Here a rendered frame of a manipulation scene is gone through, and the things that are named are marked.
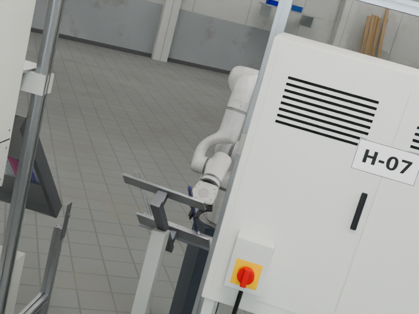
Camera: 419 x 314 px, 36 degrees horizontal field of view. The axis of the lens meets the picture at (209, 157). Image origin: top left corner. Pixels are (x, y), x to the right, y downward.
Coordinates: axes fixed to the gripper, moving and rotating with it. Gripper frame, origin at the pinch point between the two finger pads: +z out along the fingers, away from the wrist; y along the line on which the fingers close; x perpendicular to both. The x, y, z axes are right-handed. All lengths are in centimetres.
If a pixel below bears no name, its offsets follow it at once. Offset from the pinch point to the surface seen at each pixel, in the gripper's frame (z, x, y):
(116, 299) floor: 0, 117, -48
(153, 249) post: 15.9, 9.9, -11.2
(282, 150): 29, -93, 36
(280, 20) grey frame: -21, -90, 19
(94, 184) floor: -122, 215, -141
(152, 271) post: 21.8, 17.3, -9.4
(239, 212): 41, -78, 30
